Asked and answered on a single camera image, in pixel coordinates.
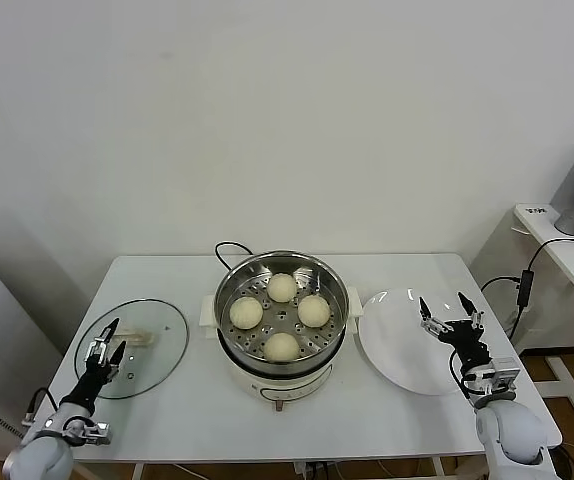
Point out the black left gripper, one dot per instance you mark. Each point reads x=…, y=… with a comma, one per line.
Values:
x=84, y=387

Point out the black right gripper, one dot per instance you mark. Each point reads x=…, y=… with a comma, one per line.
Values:
x=467, y=342

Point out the white steamed baozi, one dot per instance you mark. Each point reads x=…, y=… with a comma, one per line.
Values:
x=246, y=313
x=314, y=310
x=281, y=346
x=282, y=287

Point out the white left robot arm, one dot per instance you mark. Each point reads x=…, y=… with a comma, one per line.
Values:
x=37, y=460

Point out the stainless steel steamer basket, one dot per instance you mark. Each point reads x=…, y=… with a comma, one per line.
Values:
x=208, y=310

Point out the white round plate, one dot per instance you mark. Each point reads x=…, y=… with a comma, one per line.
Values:
x=397, y=345

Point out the white side desk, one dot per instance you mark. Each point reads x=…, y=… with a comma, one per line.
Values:
x=557, y=260

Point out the white table leg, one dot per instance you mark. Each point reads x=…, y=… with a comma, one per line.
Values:
x=439, y=470
x=138, y=472

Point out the grey cylinder speaker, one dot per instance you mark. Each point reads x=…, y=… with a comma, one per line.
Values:
x=571, y=221

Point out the white electric cooker base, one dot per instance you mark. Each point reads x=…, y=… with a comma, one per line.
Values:
x=292, y=387

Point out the white power strip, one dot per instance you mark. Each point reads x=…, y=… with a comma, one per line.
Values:
x=301, y=469

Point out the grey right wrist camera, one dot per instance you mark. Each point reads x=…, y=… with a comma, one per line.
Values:
x=504, y=370

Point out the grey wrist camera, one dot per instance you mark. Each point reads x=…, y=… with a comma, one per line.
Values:
x=504, y=370
x=94, y=432

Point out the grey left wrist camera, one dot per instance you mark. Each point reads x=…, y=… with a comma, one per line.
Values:
x=94, y=432

